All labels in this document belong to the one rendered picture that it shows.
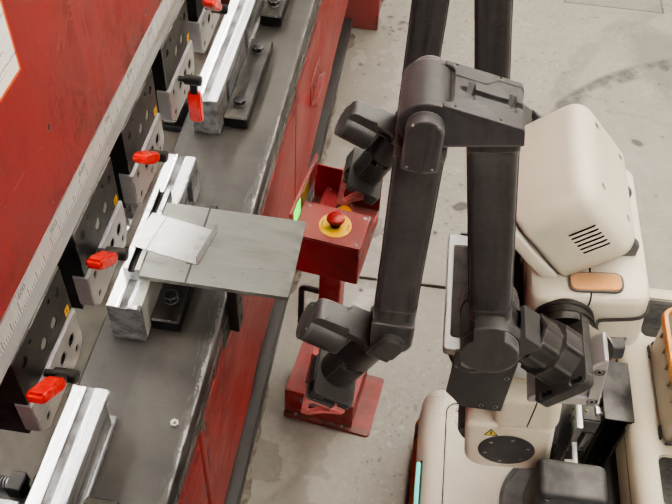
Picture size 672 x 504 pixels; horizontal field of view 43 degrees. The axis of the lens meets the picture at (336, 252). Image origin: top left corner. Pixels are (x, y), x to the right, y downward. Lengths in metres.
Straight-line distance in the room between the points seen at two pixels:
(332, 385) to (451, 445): 0.93
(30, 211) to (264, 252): 0.62
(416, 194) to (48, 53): 0.43
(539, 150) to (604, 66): 2.60
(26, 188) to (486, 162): 0.50
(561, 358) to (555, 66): 2.67
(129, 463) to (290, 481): 0.99
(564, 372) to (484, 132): 0.43
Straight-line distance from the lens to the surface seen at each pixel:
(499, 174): 0.94
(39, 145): 1.02
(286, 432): 2.48
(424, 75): 0.90
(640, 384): 1.73
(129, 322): 1.56
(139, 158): 1.27
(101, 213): 1.23
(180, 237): 1.57
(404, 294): 1.10
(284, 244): 1.55
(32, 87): 0.99
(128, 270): 1.55
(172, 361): 1.57
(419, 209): 0.98
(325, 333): 1.19
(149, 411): 1.52
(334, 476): 2.42
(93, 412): 1.42
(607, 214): 1.20
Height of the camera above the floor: 2.17
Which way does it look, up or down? 49 degrees down
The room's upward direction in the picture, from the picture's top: 4 degrees clockwise
